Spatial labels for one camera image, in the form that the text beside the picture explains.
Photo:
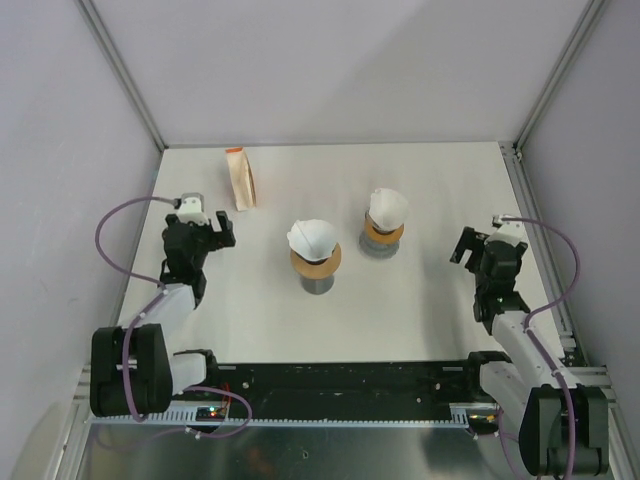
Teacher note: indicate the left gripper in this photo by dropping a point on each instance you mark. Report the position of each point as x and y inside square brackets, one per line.
[218, 239]

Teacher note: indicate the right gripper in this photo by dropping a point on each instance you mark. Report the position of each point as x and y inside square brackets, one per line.
[470, 240]

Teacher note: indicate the orange coffee filter pack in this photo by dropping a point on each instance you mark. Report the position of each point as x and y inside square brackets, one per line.
[241, 177]

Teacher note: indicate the white paper coffee filter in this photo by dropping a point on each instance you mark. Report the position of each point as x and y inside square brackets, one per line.
[388, 209]

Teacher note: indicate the glass coffee server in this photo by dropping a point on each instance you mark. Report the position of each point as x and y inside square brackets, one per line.
[380, 245]

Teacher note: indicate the grey glass carafe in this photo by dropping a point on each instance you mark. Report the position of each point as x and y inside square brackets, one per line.
[317, 286]

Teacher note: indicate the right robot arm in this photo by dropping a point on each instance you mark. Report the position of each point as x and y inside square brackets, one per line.
[563, 427]

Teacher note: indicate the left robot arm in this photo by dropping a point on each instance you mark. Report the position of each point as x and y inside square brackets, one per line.
[143, 342]

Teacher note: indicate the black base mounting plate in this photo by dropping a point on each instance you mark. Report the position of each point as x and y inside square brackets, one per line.
[406, 405]

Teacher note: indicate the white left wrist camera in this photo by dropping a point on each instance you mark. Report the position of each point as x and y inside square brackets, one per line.
[189, 209]

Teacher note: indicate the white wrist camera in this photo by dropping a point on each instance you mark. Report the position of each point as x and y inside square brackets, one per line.
[507, 230]
[189, 209]

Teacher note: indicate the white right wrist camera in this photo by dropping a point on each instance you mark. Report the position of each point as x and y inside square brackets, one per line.
[507, 230]

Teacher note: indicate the white slotted cable duct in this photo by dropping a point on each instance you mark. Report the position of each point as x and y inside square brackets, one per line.
[208, 415]

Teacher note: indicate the aluminium frame rail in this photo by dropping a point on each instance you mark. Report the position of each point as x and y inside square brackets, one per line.
[274, 385]

